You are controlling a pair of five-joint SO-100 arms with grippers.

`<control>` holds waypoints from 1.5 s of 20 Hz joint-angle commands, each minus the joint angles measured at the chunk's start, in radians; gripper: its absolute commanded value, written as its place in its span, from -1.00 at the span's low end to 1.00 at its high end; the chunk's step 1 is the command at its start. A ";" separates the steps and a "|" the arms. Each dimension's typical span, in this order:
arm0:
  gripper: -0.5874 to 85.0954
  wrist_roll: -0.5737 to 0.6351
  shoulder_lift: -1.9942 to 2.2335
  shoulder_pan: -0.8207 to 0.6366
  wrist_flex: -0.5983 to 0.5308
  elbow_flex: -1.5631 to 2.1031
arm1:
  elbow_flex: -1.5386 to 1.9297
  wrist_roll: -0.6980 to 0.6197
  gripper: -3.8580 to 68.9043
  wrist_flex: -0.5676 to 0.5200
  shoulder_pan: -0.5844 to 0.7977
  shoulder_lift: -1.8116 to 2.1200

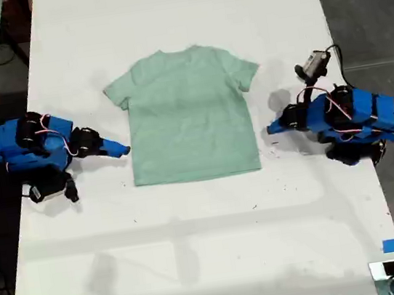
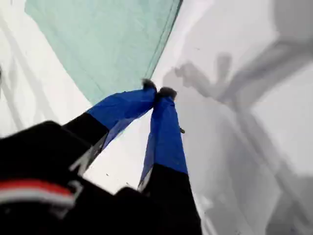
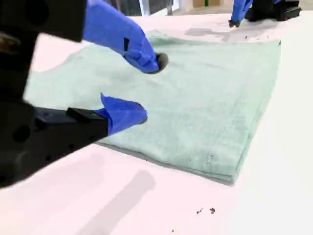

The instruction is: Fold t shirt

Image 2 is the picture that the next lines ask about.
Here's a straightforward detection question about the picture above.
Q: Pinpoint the arm red white wire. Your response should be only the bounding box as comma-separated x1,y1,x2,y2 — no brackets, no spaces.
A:
0,179,76,205

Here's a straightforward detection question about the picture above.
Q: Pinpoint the pale green T-shirt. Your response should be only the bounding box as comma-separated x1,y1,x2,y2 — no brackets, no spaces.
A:
24,0,183,106

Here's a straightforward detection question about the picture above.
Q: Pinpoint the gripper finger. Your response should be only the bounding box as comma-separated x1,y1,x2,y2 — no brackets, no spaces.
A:
61,78,157,153
137,87,202,235

